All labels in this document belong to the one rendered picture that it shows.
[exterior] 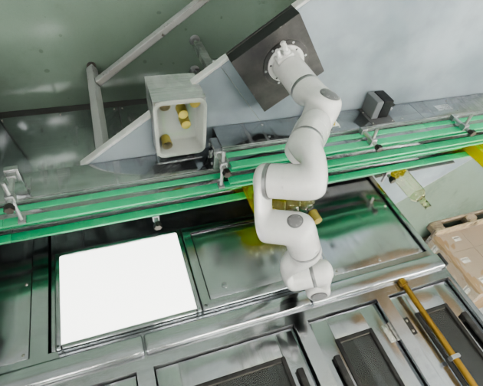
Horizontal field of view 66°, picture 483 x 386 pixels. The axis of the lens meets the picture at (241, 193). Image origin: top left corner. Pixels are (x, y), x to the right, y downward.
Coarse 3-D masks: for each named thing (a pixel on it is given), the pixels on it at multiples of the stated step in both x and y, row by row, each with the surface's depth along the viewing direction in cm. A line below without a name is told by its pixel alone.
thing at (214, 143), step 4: (212, 140) 133; (216, 140) 133; (212, 144) 131; (216, 144) 132; (212, 148) 131; (216, 148) 130; (212, 152) 132; (208, 156) 138; (212, 156) 133; (212, 160) 134; (216, 160) 133; (212, 164) 135; (216, 164) 134; (216, 168) 136
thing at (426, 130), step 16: (400, 128) 153; (416, 128) 154; (432, 128) 156; (448, 128) 156; (480, 128) 159; (336, 144) 142; (352, 144) 142; (368, 144) 143; (384, 144) 145; (240, 160) 130; (256, 160) 130; (272, 160) 131
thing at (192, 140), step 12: (156, 108) 115; (192, 108) 128; (204, 108) 121; (156, 120) 118; (168, 120) 128; (192, 120) 131; (204, 120) 124; (156, 132) 121; (168, 132) 132; (180, 132) 133; (192, 132) 135; (204, 132) 128; (156, 144) 125; (180, 144) 134; (192, 144) 134; (204, 144) 132; (168, 156) 130
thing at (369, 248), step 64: (384, 192) 167; (0, 256) 128; (384, 256) 144; (0, 320) 113; (192, 320) 118; (256, 320) 118; (320, 320) 124; (384, 320) 127; (448, 320) 129; (0, 384) 99; (64, 384) 102; (128, 384) 105; (192, 384) 107; (256, 384) 109; (320, 384) 109; (384, 384) 112; (448, 384) 114
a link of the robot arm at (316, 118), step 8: (312, 112) 95; (320, 112) 95; (304, 120) 91; (312, 120) 91; (320, 120) 92; (328, 120) 95; (296, 128) 90; (320, 128) 90; (328, 128) 94; (328, 136) 96; (288, 152) 100; (296, 160) 99
